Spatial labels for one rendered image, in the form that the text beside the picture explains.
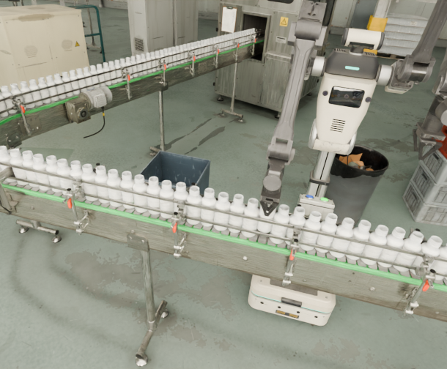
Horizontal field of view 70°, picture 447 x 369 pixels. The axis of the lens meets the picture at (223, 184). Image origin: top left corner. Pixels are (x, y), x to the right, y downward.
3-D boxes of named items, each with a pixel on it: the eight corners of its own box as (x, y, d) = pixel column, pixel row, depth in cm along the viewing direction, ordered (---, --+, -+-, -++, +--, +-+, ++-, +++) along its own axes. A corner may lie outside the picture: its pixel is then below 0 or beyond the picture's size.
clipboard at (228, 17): (221, 30, 463) (223, 5, 445) (235, 33, 454) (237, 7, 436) (220, 31, 460) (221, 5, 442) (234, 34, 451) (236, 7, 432)
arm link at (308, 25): (333, -7, 97) (300, -11, 99) (323, 38, 98) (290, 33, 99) (316, 53, 141) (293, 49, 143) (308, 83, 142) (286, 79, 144)
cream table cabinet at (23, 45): (69, 83, 541) (53, 4, 473) (94, 92, 516) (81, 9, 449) (2, 101, 462) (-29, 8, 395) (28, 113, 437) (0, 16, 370)
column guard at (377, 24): (355, 68, 762) (371, 17, 699) (354, 64, 793) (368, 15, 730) (372, 71, 755) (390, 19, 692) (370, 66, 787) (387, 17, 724)
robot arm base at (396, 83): (396, 59, 144) (390, 86, 145) (403, 53, 136) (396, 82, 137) (418, 62, 142) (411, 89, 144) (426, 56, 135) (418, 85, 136)
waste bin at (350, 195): (313, 225, 290) (333, 165, 253) (314, 196, 326) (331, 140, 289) (366, 236, 282) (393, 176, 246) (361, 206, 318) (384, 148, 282)
